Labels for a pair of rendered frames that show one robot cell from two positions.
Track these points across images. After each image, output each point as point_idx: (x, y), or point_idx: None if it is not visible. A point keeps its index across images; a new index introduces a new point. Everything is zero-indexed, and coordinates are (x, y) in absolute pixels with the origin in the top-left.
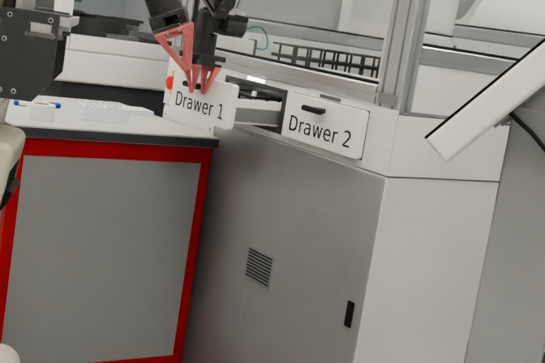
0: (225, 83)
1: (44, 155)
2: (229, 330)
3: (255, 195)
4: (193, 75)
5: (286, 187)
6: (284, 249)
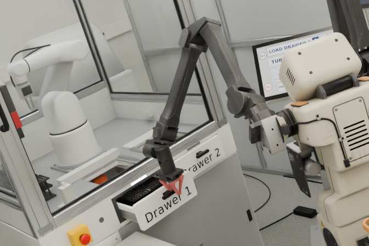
0: (183, 174)
1: None
2: None
3: (174, 231)
4: (182, 182)
5: (191, 206)
6: (205, 232)
